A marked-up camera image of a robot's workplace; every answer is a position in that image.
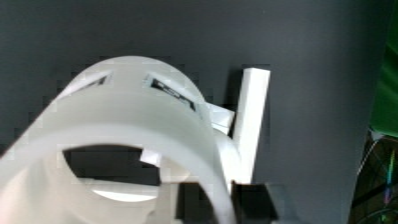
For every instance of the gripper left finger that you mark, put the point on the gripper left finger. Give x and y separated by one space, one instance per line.
190 208

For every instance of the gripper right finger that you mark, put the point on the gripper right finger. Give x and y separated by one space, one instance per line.
254 209

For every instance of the white lamp shade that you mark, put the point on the white lamp shade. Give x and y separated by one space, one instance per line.
130 105

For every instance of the white U-shaped fence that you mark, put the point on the white U-shaped fence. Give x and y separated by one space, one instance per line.
236 125

